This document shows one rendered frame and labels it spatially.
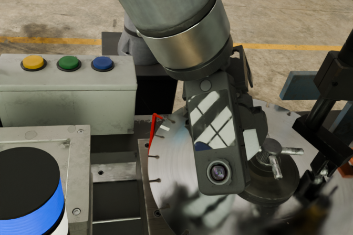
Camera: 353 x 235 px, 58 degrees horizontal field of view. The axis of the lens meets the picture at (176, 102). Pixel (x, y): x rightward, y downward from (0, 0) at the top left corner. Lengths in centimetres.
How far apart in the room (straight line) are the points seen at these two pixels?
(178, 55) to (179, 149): 24
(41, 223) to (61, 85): 49
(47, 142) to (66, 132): 3
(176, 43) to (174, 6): 3
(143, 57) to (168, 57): 70
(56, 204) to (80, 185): 30
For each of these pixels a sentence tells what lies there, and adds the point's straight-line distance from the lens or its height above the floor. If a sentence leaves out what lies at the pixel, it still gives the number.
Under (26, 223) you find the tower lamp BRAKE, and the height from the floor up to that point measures 115.
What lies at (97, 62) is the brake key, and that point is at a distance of 71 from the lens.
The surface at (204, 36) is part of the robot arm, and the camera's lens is 26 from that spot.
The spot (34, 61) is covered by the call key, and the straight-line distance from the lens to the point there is 72.
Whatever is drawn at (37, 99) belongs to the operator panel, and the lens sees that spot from 70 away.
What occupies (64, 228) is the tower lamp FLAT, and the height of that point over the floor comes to 111.
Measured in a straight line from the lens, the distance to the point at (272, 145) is 46.
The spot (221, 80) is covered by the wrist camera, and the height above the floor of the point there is 114.
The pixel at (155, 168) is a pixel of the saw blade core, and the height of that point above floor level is 95.
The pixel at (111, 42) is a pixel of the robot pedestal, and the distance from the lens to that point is 108.
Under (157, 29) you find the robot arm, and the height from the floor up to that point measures 119.
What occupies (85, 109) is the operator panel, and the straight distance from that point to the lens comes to 71.
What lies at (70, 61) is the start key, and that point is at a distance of 71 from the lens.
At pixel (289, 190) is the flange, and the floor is 96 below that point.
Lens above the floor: 131
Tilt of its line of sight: 41 degrees down
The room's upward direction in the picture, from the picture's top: 11 degrees clockwise
